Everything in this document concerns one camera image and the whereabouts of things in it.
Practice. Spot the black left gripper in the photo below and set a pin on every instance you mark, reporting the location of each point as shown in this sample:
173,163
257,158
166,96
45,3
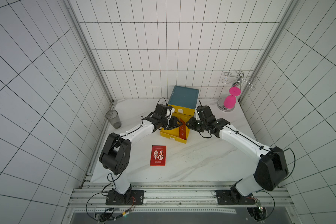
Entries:
174,120

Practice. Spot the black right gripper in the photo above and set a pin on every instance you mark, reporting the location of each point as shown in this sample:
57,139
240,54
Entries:
196,124

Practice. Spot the red postcard with white characters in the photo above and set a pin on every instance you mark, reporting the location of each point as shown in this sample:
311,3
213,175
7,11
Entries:
158,156

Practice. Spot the teal drawer cabinet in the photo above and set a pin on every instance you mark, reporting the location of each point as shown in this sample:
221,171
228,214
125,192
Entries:
184,96

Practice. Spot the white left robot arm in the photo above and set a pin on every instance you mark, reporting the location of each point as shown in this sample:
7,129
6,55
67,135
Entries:
115,155

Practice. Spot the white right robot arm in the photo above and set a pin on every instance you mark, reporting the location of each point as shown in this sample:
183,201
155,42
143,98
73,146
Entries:
271,165

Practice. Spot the chrome stand with pink cups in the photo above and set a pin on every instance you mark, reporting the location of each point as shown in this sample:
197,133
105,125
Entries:
228,103

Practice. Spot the clear plastic cup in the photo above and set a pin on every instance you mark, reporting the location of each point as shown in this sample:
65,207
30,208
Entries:
113,117

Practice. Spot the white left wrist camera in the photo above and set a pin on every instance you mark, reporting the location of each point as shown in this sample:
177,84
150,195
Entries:
169,112

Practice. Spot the metal base rail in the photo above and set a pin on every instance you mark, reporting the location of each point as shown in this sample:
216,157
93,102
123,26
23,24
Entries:
164,197

